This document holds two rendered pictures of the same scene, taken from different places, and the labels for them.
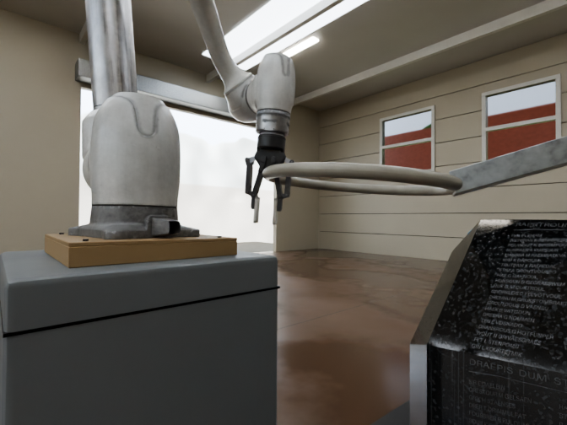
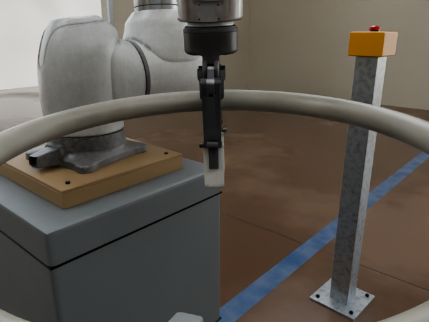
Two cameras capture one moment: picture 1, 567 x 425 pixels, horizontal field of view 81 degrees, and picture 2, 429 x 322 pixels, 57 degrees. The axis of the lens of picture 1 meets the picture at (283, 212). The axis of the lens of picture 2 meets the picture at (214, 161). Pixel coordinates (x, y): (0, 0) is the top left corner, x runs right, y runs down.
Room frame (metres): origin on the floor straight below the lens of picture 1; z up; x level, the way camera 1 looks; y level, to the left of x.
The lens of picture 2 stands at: (0.81, -0.54, 1.08)
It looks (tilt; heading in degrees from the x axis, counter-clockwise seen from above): 18 degrees down; 83
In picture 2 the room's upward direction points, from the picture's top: straight up
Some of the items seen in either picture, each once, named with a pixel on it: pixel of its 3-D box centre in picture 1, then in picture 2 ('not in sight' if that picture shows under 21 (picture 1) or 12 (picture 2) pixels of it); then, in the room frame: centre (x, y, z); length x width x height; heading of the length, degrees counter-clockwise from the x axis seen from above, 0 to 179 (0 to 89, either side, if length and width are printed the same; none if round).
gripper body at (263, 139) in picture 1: (270, 153); (211, 58); (0.88, 0.04, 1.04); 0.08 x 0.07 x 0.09; 81
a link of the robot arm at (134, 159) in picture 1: (137, 152); (85, 73); (0.66, 0.29, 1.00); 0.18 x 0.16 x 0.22; 35
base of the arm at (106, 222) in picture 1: (141, 221); (80, 143); (0.64, 0.27, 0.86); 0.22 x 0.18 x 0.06; 52
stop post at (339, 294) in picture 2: not in sight; (356, 179); (1.53, 0.80, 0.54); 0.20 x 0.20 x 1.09; 39
